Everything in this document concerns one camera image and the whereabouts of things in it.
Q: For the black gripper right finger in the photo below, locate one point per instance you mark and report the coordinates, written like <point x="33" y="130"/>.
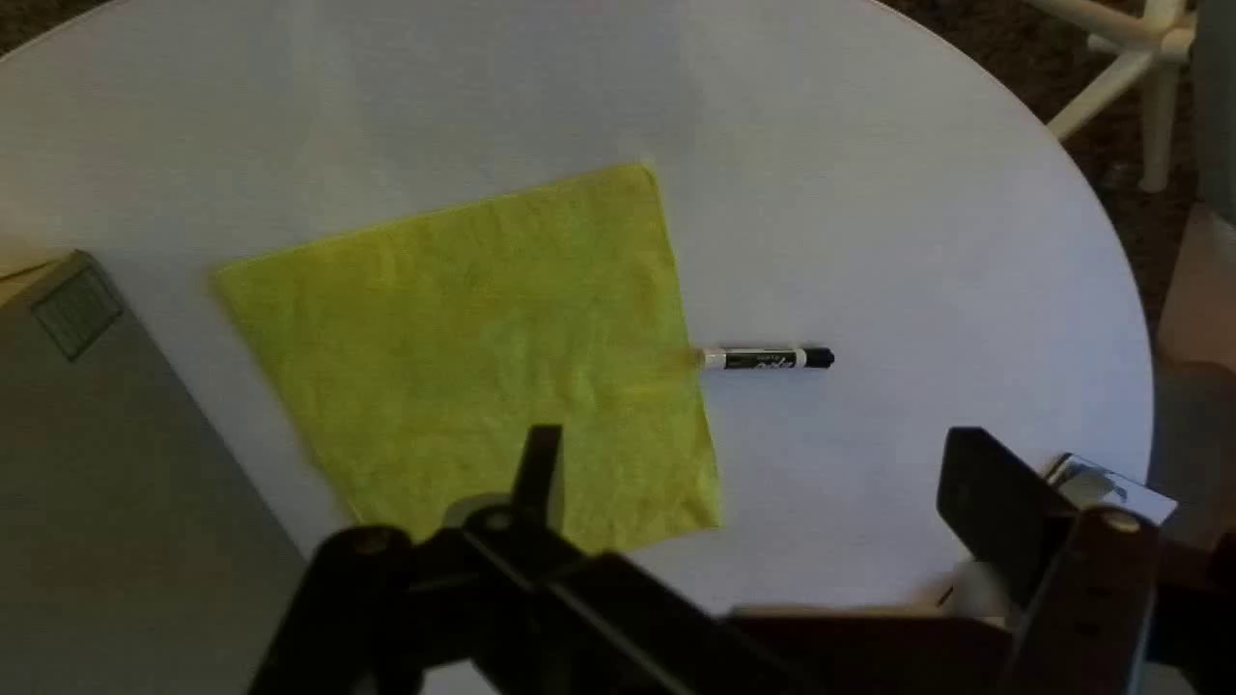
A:
<point x="1081" y="592"/>

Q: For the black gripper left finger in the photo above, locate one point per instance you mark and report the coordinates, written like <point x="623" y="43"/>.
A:
<point x="427" y="602"/>

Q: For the yellow-green microfibre towel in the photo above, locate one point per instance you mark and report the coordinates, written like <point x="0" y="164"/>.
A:
<point x="486" y="349"/>

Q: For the black whiteboard marker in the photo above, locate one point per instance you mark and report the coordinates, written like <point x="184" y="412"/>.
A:
<point x="775" y="355"/>

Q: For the brown cardboard box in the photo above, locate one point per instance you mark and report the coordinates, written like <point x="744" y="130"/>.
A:
<point x="118" y="516"/>

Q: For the white tubular leg frame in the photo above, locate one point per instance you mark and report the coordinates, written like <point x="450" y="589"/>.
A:
<point x="1133" y="59"/>

